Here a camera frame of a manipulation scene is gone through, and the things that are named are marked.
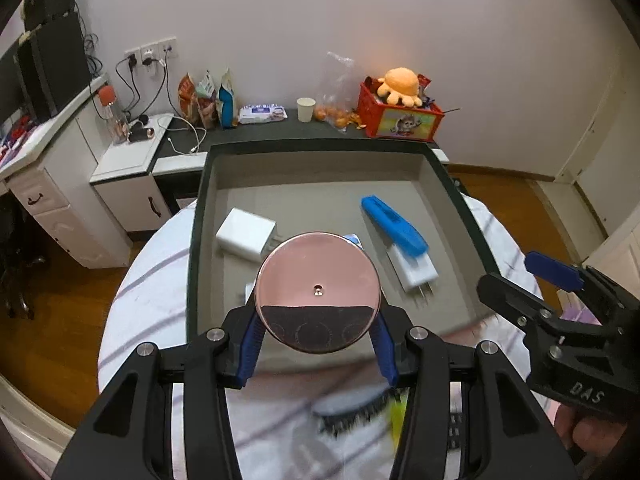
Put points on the clear plastic bag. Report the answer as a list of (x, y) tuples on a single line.
[(336, 80)]

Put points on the white plug charger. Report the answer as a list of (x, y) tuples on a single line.
[(415, 272)]

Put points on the white nightstand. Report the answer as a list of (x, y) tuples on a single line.
[(130, 195)]

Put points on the blue and white snack bag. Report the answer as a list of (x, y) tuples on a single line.
[(227, 102)]

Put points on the white cabinet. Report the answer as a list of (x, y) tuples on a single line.
[(615, 245)]

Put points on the black box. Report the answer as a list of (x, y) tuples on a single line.
[(50, 0)]

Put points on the orange snack bag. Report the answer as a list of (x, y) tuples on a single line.
[(187, 92)]

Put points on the orange octopus plush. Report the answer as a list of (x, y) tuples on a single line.
[(397, 82)]

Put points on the person's right hand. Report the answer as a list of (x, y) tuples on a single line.
[(570, 430)]

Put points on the red cap water bottle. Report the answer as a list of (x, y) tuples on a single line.
[(112, 120)]

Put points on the pile of tangerines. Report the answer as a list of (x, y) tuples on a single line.
[(342, 119)]

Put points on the black top low cabinet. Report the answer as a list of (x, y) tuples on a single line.
[(280, 132)]

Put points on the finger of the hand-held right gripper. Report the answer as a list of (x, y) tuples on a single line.
[(550, 265), (505, 297)]

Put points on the black remote control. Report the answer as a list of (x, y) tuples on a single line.
[(455, 432)]

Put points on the black computer monitor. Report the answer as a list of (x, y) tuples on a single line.
[(7, 90)]

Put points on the white desk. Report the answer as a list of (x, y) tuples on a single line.
[(60, 200)]

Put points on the red snack packet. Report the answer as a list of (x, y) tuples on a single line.
[(424, 82)]

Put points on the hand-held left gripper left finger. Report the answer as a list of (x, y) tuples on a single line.
[(250, 350)]

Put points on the white door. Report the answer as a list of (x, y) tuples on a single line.
[(600, 135)]

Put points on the wet wipes pack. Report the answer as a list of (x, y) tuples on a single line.
[(262, 113)]

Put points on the red storage crate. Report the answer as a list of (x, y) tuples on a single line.
[(405, 122)]

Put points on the white paper cup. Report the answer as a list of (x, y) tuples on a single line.
[(305, 110)]

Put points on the white wall socket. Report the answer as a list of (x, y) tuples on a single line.
[(150, 52)]

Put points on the grey tray box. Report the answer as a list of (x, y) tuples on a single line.
[(310, 200)]

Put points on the white cube charger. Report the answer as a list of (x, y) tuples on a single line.
[(245, 232)]

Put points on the black hairbrush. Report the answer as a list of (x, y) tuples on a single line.
[(350, 412)]

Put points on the round rose-gold mirror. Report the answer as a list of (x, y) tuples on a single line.
[(315, 270)]

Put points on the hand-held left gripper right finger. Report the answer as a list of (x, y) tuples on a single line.
[(385, 355)]

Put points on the green and white snack bag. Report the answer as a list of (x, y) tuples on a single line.
[(206, 97)]

